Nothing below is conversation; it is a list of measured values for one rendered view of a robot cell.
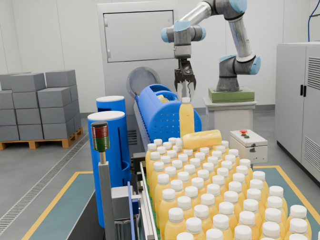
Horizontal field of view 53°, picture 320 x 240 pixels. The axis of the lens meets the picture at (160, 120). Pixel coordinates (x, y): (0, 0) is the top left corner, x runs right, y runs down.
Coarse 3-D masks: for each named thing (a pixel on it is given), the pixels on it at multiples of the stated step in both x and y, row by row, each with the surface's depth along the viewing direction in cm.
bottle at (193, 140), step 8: (184, 136) 136; (192, 136) 135; (200, 136) 135; (208, 136) 135; (216, 136) 136; (184, 144) 135; (192, 144) 134; (200, 144) 135; (208, 144) 136; (216, 144) 137
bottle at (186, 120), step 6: (186, 102) 148; (180, 108) 149; (186, 108) 147; (192, 108) 149; (180, 114) 149; (186, 114) 147; (192, 114) 149; (180, 120) 150; (186, 120) 148; (192, 120) 149; (180, 126) 151; (186, 126) 149; (192, 126) 150; (180, 132) 152; (186, 132) 149; (192, 132) 150
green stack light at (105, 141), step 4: (108, 136) 120; (92, 140) 120; (96, 140) 118; (100, 140) 118; (104, 140) 119; (108, 140) 120; (96, 144) 119; (100, 144) 118; (104, 144) 119; (108, 144) 120; (96, 148) 119; (100, 148) 119; (104, 148) 119; (108, 148) 120
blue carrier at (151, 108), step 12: (156, 84) 245; (144, 96) 224; (156, 96) 196; (168, 96) 252; (144, 108) 202; (156, 108) 170; (168, 108) 166; (144, 120) 196; (156, 120) 166; (168, 120) 167; (156, 132) 168; (168, 132) 169
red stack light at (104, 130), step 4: (92, 128) 118; (96, 128) 117; (100, 128) 117; (104, 128) 118; (108, 128) 120; (92, 132) 118; (96, 132) 117; (100, 132) 117; (104, 132) 118; (108, 132) 120; (92, 136) 119; (96, 136) 118; (100, 136) 118; (104, 136) 118
